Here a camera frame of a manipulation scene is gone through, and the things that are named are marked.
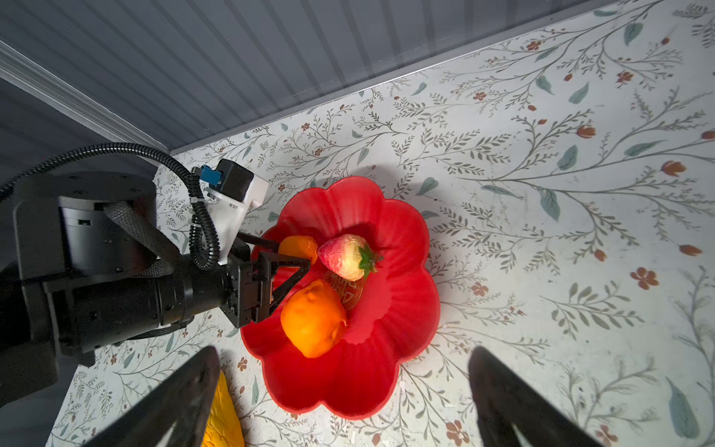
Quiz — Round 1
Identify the small fake orange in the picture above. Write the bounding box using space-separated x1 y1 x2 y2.
279 236 318 264

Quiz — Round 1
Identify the large fake orange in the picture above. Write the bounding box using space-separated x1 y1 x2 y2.
280 279 347 359

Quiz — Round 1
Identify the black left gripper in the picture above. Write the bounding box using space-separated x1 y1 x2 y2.
86 251 311 446

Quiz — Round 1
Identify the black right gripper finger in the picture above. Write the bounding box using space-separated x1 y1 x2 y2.
468 346 599 446

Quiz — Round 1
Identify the red flower-shaped fruit bowl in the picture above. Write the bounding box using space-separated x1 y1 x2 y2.
240 176 441 420

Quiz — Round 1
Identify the fake strawberry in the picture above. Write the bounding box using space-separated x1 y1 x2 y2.
318 234 384 282

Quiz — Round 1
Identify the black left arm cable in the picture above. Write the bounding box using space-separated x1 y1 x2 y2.
0 142 223 272

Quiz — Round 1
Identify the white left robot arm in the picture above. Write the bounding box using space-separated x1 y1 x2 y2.
1 172 311 404

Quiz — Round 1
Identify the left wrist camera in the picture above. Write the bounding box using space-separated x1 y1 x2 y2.
193 158 269 266

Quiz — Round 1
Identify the yellow fake squash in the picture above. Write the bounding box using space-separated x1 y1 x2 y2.
201 372 245 447

